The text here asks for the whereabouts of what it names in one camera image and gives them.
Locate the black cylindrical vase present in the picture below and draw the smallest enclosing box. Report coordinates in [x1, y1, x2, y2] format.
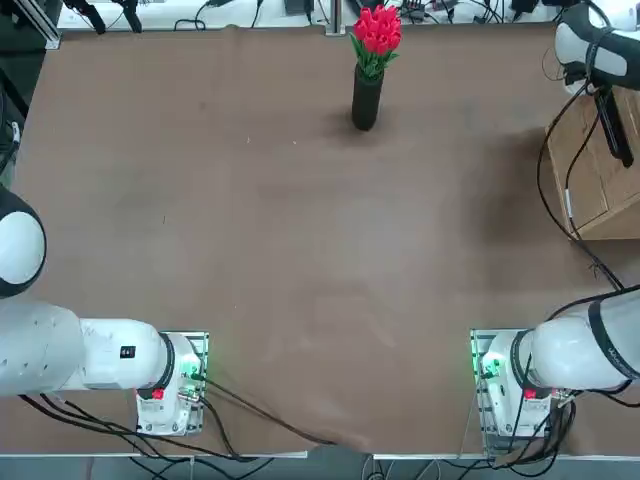
[351, 64, 385, 133]

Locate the red artificial tulip bouquet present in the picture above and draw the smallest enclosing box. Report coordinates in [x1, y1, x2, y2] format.
[347, 4, 404, 84]

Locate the light wooden box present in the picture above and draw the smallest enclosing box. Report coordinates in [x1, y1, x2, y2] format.
[544, 89, 640, 242]

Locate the black base power cable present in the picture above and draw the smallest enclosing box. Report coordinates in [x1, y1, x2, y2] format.
[198, 373, 372, 449]

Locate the aluminium frame post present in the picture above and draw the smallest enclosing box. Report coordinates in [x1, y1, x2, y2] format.
[324, 0, 349, 36]

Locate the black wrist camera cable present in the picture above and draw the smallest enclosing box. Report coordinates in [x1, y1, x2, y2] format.
[536, 74, 627, 292]

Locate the black base cable bundle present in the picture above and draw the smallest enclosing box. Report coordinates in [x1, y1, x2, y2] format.
[16, 392, 312, 462]

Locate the black clamp handle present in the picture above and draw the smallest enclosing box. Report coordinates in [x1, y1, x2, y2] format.
[112, 0, 142, 32]
[63, 0, 108, 36]

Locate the aluminium corner rail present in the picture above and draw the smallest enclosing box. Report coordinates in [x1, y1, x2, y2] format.
[11, 0, 63, 50]

